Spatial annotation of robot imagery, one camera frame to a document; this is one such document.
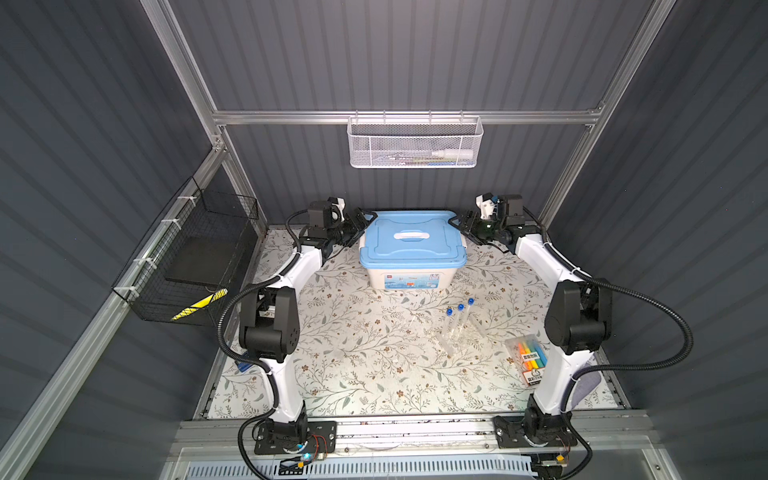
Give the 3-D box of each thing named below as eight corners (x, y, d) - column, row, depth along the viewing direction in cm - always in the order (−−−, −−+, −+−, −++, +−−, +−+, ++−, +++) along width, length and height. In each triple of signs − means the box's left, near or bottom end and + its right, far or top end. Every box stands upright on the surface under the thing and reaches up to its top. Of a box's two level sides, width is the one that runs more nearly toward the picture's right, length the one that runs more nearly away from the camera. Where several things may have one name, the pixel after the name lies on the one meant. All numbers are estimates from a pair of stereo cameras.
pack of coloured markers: (526, 386, 83) (529, 384, 81) (505, 341, 91) (508, 338, 90) (561, 378, 84) (565, 376, 83) (538, 335, 93) (540, 332, 91)
